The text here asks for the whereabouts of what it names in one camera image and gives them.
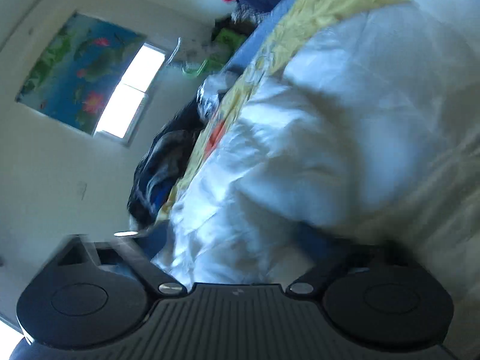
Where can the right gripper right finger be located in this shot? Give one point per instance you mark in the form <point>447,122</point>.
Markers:
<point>332,257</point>

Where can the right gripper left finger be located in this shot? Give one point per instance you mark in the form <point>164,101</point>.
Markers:
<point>132,253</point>

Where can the white puffer jacket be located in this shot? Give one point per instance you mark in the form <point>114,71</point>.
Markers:
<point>371,132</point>

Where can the dark clothes pile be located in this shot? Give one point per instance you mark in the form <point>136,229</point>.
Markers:
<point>163,165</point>

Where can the bright window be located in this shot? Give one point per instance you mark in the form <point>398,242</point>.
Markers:
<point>125,106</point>

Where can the crumpled white printed bag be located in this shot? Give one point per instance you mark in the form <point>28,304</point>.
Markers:
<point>211,92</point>

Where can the floral blue window blind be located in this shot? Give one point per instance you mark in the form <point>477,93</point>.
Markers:
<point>75,76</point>

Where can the yellow patterned bedspread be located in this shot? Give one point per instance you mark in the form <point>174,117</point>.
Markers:
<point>301,22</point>

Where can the light blue knitted blanket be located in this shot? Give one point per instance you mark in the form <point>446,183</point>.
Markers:
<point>248,50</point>

